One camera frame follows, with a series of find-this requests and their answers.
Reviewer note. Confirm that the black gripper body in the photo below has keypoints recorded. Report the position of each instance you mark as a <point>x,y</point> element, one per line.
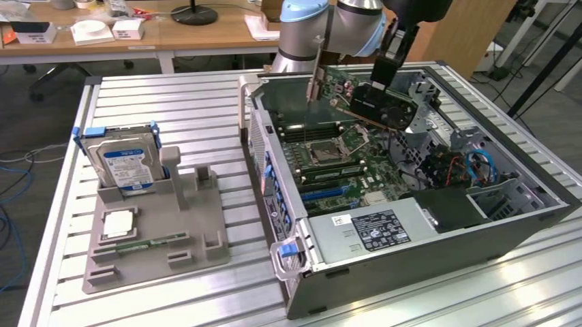
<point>418,10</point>

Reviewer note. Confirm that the Nvidia graphics card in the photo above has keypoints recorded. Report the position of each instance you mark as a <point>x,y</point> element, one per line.
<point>337,85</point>

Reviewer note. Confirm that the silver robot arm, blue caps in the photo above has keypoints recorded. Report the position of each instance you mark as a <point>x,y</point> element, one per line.
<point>318,30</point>

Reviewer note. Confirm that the wooden cabinet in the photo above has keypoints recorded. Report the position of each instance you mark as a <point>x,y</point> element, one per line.
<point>469,34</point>

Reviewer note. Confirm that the metal socket cover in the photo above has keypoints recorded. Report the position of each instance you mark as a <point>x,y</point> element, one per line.
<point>357,134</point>

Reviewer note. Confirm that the metal drive cage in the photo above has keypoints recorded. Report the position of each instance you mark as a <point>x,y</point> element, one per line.
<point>422,136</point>

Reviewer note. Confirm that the black power adapter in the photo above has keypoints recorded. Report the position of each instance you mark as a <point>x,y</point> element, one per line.
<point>500,73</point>

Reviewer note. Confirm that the CPU socket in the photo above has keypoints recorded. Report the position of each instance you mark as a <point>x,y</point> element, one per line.
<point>326,151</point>

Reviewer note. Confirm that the green Dell motherboard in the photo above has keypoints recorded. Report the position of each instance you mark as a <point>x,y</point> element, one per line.
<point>386,170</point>

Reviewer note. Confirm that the stack of white papers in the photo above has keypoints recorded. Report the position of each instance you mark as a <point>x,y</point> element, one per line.
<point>261,29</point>

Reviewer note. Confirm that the black slanted pole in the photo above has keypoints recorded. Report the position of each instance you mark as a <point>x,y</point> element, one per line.
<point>545,68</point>

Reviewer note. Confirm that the installed RAM stick with label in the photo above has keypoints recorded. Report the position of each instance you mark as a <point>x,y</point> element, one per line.
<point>330,174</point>

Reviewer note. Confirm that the silver finned chipset heatsink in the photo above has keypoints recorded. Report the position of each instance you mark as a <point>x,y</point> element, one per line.
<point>376,198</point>

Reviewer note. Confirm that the wooden desk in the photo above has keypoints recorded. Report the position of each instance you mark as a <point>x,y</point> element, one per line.
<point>205,37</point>

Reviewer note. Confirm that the black round lamp base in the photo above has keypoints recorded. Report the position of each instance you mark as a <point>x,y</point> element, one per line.
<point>194,15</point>

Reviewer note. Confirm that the grey disk bay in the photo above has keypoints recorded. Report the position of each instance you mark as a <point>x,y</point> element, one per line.
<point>509,201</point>

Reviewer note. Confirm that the grey power supply unit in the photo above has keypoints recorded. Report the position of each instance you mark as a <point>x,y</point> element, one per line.
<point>354,235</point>

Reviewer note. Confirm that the blue case release latch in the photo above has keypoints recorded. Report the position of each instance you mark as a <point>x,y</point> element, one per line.
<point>286,251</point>

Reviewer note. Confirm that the small white labelled box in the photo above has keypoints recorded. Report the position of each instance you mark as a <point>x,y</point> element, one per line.
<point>129,30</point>

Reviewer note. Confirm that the open black PC case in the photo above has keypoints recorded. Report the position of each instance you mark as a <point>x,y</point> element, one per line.
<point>409,279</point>

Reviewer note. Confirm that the hard disk in blue caddy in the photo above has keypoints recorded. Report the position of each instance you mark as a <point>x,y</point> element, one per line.
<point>125,167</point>

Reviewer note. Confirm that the white box with round hole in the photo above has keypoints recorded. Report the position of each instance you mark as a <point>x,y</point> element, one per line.
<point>93,32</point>

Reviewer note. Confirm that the black office chair base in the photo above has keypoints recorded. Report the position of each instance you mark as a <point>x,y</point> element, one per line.
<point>55,73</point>

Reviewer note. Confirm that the green RAM stick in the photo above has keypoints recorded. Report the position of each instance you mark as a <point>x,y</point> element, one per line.
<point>146,244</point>

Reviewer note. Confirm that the silver CPU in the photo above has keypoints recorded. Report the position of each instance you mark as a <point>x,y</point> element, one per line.
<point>117,225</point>

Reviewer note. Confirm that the grey plastic parts rack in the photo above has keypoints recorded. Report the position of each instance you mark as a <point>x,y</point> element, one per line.
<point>156,269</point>

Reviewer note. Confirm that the white box with black top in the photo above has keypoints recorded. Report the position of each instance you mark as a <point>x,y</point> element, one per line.
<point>33,32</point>

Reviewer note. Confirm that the white desk frame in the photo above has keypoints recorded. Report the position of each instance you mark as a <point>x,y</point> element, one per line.
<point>519,30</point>

